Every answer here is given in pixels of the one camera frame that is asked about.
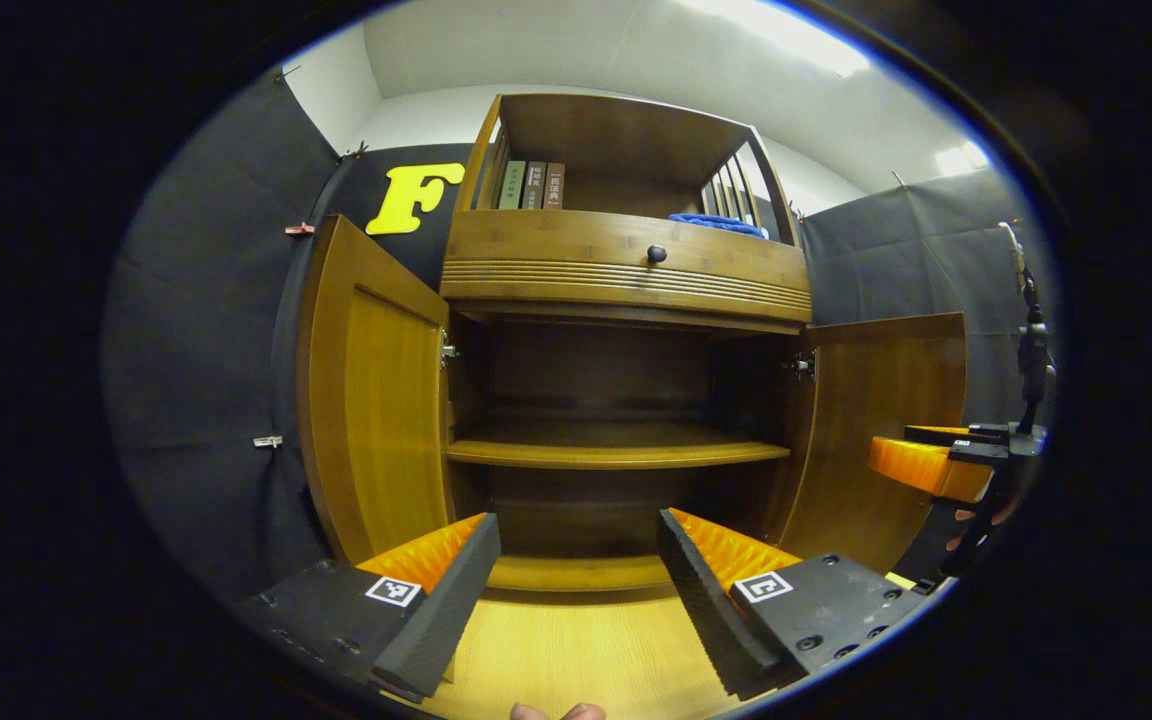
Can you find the wooden drawer with black knob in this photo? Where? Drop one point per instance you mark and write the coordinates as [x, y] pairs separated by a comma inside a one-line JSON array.
[[556, 250]]

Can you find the long ceiling light panel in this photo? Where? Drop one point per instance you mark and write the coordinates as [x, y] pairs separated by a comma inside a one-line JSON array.
[[786, 30]]

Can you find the wooden shoe cabinet door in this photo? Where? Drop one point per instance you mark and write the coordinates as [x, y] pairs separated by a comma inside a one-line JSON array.
[[376, 420], [876, 380]]

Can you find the wooden double-door shoe cabinet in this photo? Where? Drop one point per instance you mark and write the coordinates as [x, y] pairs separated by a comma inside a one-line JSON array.
[[626, 140]]

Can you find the silver clip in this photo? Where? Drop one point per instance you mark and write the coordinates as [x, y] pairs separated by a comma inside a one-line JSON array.
[[268, 441]]

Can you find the brown book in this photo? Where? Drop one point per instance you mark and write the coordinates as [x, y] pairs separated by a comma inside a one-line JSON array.
[[554, 186]]

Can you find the black backdrop cloth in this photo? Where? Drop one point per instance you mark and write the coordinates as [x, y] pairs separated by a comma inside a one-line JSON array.
[[206, 400]]

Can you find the small ceiling light panel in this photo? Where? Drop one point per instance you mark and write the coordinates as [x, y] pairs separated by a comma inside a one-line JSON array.
[[961, 158]]

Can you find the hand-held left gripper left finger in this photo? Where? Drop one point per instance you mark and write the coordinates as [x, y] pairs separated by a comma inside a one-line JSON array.
[[446, 590]]

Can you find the dark grey book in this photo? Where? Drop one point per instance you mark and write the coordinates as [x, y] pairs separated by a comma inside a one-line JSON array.
[[534, 186]]

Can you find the red clip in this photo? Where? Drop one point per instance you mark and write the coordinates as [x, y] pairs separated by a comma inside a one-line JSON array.
[[299, 229]]

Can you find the blue folded towel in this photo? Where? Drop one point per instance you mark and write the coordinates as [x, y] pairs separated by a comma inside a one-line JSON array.
[[716, 224]]

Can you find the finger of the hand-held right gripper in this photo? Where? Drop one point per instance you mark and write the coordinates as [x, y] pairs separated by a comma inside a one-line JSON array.
[[966, 435], [926, 468]]

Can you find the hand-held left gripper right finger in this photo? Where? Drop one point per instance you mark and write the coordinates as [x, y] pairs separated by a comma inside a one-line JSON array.
[[706, 600]]

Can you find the wooden inner shelf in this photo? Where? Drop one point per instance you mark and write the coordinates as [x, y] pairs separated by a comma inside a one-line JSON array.
[[616, 455]]

